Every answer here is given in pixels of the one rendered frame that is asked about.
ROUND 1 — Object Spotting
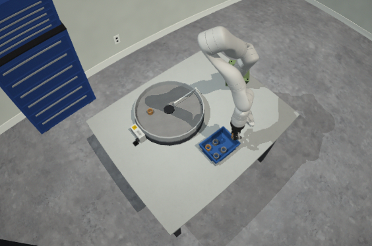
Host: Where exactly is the blue plastic crate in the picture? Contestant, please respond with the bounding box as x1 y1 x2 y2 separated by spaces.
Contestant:
199 126 241 166

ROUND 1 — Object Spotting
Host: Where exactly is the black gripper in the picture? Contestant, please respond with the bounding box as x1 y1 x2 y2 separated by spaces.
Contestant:
230 122 245 140

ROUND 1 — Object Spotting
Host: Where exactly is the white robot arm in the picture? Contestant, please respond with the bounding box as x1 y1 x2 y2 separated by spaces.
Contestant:
197 26 259 127

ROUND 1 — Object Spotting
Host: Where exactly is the grey round turntable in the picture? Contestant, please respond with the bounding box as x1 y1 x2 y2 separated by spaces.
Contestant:
130 80 204 146

